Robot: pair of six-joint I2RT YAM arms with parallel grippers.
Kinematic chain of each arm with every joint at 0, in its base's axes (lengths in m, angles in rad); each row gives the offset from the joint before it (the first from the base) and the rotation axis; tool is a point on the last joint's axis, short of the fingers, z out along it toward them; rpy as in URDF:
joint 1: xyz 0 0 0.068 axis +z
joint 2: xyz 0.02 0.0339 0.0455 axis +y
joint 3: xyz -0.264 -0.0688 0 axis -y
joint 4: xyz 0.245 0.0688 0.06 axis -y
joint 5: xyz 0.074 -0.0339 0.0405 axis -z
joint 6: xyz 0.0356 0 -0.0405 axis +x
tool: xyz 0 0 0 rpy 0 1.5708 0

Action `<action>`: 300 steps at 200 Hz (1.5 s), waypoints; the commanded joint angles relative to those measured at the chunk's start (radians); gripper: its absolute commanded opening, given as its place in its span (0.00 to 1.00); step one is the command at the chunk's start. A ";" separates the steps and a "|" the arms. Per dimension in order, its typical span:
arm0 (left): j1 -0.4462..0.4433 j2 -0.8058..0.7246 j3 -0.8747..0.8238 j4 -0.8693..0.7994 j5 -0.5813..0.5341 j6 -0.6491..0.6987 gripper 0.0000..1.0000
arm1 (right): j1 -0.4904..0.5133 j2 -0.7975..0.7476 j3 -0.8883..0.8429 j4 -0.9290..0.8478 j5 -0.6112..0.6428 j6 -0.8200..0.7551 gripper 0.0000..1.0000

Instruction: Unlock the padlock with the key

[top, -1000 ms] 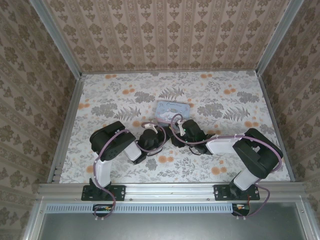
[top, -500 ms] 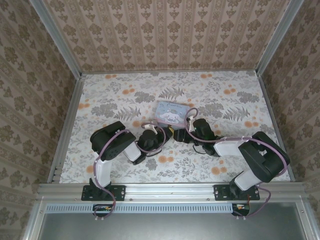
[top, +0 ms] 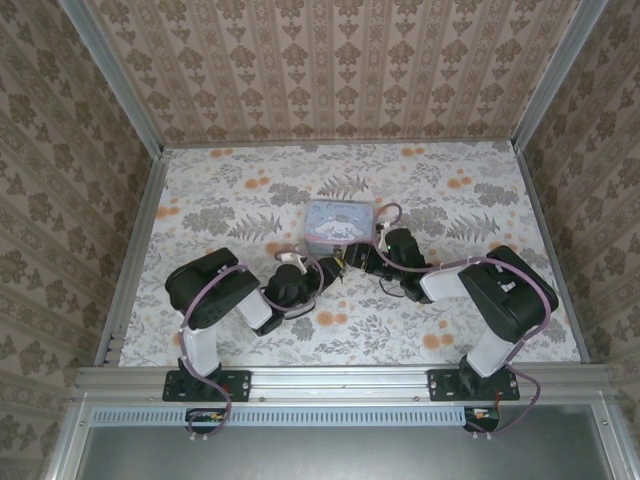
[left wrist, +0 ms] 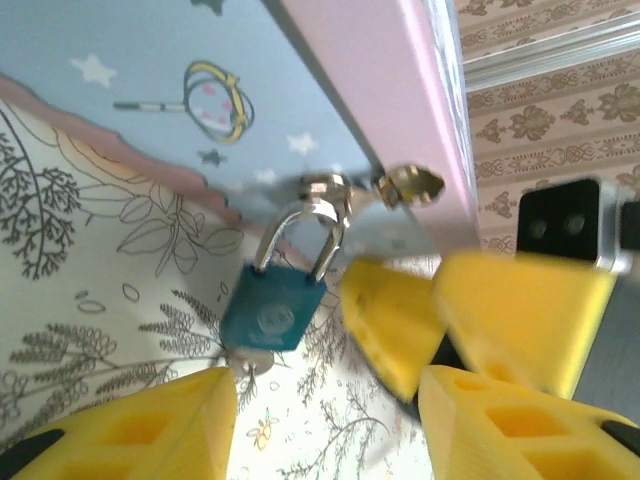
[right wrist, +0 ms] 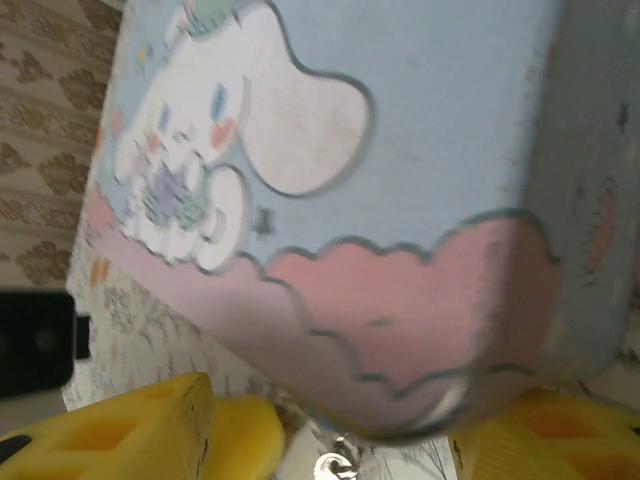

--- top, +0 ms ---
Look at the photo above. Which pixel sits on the grey-blue printed pouch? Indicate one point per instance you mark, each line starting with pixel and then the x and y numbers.
pixel 340 222

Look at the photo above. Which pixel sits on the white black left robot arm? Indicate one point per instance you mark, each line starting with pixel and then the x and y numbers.
pixel 215 280

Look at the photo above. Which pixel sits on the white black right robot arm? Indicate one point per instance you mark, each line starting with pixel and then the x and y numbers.
pixel 505 295

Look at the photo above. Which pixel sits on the small black electronics board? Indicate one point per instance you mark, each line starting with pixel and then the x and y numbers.
pixel 205 417
pixel 482 416

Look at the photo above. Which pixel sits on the grey metal sheet panel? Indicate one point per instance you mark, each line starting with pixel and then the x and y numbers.
pixel 340 455

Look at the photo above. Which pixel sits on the aluminium table end rail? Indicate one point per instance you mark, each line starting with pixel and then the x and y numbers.
pixel 340 145

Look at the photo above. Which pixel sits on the aluminium mounting rail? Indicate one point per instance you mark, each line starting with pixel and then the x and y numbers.
pixel 340 385

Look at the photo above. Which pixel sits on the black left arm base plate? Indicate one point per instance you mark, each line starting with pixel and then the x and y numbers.
pixel 235 385

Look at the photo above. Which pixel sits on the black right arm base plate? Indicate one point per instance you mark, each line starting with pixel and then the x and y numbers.
pixel 442 385

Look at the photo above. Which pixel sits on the aluminium table side rail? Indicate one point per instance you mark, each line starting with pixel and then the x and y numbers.
pixel 136 250
pixel 552 250

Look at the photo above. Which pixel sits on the aluminium frame post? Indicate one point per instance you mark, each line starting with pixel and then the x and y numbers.
pixel 116 75
pixel 555 75

